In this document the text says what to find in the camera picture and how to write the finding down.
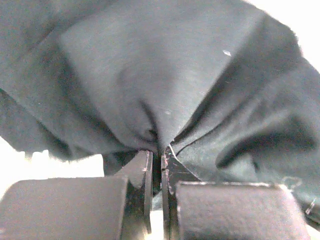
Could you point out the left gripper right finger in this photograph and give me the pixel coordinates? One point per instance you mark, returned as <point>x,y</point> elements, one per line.
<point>205,210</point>

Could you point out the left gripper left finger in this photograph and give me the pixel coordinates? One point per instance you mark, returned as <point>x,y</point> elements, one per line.
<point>84,208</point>

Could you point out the black t-shirt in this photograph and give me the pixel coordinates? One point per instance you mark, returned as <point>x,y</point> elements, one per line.
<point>221,82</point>

